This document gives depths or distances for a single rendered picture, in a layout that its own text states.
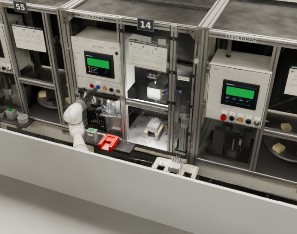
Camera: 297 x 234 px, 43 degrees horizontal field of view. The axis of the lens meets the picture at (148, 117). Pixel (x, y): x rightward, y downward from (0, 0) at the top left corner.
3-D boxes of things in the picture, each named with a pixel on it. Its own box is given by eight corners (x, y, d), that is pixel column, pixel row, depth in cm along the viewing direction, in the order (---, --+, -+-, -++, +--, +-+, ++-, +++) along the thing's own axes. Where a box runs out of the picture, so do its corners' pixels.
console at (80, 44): (75, 88, 319) (68, 37, 293) (91, 73, 341) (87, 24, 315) (120, 98, 307) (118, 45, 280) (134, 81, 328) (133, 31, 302)
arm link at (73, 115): (70, 100, 285) (73, 115, 293) (59, 112, 273) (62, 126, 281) (82, 103, 282) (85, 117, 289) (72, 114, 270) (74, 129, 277)
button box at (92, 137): (87, 141, 334) (86, 131, 328) (91, 136, 340) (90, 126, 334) (95, 143, 332) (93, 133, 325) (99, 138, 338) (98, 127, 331)
